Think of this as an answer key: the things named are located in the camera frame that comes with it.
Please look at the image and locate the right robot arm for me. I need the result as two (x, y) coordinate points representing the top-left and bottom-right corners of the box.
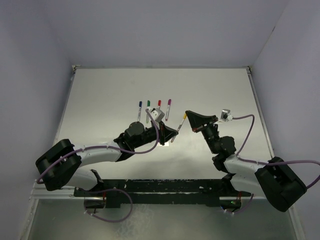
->
(185, 110), (307, 212)

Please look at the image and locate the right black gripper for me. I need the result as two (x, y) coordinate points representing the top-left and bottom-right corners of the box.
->
(186, 110), (219, 154)

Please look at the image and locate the purple camera cable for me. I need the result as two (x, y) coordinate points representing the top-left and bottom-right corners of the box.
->
(231, 114), (320, 189)
(36, 110), (161, 185)

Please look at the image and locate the yellow pen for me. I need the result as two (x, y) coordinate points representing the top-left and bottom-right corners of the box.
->
(176, 117), (186, 136)

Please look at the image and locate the magenta pen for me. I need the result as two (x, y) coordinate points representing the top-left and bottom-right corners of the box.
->
(165, 102), (171, 121)

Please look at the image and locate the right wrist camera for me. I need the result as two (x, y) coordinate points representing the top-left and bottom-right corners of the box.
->
(217, 109), (234, 124)

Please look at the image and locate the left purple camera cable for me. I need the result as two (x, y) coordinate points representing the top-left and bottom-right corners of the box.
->
(36, 110), (161, 185)

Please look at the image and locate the blue pen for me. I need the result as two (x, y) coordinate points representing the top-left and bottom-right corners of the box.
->
(137, 104), (142, 122)

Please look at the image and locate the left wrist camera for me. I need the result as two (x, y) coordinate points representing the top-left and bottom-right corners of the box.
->
(149, 107), (165, 123)

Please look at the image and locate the aluminium rail frame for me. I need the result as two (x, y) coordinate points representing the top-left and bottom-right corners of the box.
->
(29, 183), (75, 200)

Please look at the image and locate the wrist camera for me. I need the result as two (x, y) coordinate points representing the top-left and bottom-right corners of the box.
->
(149, 107), (165, 123)
(217, 109), (234, 124)

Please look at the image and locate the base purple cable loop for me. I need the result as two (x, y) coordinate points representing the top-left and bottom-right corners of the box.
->
(83, 187), (134, 223)

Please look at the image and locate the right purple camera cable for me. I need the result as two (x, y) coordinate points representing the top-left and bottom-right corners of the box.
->
(231, 114), (320, 189)

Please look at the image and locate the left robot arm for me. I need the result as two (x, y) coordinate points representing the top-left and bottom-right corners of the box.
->
(35, 122), (178, 196)

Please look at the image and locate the green pen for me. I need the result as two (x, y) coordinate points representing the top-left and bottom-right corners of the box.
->
(145, 106), (150, 124)

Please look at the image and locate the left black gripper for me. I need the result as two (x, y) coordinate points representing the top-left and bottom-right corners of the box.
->
(132, 120), (178, 149)

